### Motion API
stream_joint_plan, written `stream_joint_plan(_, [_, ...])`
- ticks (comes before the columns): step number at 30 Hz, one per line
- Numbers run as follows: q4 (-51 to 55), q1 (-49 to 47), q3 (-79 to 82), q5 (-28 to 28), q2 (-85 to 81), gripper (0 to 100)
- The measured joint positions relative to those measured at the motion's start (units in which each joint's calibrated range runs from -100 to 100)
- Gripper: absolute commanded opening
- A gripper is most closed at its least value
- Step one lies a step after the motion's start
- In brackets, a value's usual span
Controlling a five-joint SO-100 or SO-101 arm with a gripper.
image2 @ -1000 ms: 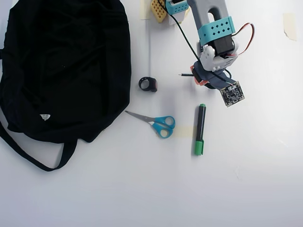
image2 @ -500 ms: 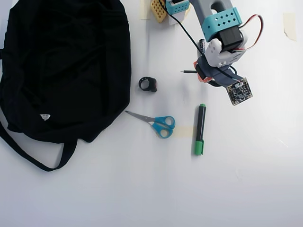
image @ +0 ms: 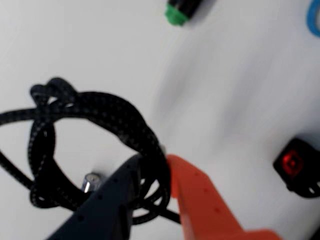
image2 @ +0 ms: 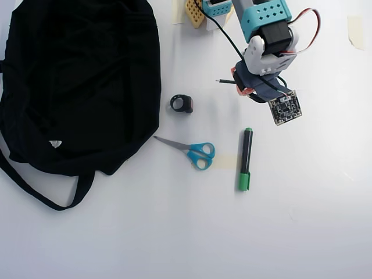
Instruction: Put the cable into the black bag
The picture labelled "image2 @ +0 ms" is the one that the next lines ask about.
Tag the black fabric bag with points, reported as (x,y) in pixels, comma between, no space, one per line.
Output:
(81,87)

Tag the bare camera circuit board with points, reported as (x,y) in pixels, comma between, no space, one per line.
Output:
(286,109)

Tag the grey turquoise white robot arm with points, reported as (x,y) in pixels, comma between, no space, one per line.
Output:
(255,17)

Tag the yellow perforated plastic part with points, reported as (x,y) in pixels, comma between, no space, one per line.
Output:
(194,14)

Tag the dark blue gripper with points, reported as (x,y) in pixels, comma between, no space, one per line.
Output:
(243,82)

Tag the beige masking tape piece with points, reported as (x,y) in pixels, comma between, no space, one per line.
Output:
(225,162)
(356,32)
(178,13)

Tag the black marker with green cap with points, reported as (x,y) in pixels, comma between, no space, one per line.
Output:
(245,151)

